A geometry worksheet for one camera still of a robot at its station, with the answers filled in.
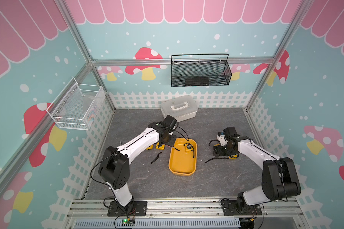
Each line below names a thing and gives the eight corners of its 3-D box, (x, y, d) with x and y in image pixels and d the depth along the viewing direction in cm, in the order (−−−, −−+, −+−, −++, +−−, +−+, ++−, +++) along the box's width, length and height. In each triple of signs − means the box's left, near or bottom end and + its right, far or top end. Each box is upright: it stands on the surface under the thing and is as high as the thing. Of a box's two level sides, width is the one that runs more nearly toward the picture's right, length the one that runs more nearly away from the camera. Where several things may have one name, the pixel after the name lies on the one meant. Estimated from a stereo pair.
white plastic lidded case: (161, 123, 113) (160, 112, 103) (163, 106, 126) (162, 94, 116) (195, 123, 113) (197, 112, 103) (193, 106, 126) (195, 94, 116)
